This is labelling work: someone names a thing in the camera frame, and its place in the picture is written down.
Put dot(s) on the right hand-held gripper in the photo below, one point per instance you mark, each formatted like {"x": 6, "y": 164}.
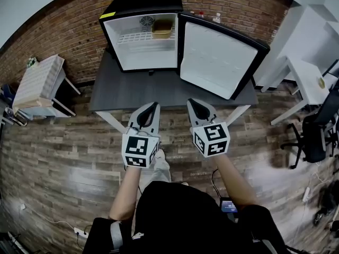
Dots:
{"x": 212, "y": 139}

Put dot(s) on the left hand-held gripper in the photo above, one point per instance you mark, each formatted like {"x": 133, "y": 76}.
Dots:
{"x": 137, "y": 145}

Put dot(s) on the tan plastic container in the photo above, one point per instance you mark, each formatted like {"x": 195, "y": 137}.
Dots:
{"x": 160, "y": 28}

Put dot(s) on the black mini fridge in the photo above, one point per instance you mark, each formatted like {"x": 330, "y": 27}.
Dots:
{"x": 148, "y": 1}

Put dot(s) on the person's left forearm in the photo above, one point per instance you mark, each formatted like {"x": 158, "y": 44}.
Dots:
{"x": 127, "y": 192}

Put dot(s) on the person's right forearm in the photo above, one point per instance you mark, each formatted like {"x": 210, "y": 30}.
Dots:
{"x": 234, "y": 181}

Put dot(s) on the round fridge fan grille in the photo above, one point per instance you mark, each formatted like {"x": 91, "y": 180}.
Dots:
{"x": 146, "y": 21}

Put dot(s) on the white table leg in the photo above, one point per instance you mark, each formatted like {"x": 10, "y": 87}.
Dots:
{"x": 238, "y": 114}
{"x": 110, "y": 121}

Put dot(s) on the person's grey trouser leg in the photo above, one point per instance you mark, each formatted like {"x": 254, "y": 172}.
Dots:
{"x": 161, "y": 168}

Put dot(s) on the white side table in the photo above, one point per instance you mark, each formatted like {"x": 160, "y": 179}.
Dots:
{"x": 64, "y": 99}

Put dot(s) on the small blue-screen device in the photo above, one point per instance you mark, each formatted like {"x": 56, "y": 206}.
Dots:
{"x": 228, "y": 206}

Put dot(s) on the small red-capped bottle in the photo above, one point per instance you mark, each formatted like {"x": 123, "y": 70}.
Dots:
{"x": 201, "y": 14}

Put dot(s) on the person's black top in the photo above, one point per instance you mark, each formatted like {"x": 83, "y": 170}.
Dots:
{"x": 180, "y": 221}

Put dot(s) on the white desk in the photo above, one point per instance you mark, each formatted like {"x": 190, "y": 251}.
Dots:
{"x": 307, "y": 86}

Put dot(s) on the yellow sticker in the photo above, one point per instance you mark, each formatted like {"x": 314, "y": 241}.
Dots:
{"x": 107, "y": 16}

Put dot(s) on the black office chair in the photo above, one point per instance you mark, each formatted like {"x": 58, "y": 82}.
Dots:
{"x": 313, "y": 139}

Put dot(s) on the yellow tape roll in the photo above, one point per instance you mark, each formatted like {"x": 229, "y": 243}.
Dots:
{"x": 321, "y": 82}

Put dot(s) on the white shelving unit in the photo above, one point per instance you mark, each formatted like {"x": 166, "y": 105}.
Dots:
{"x": 299, "y": 36}

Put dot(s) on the small green potted plant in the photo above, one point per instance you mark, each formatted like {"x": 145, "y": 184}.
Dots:
{"x": 31, "y": 62}

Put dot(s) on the white power strip with plugs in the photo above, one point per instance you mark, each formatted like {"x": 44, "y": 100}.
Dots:
{"x": 81, "y": 232}

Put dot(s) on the pile of black equipment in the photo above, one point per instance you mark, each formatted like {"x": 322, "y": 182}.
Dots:
{"x": 327, "y": 202}

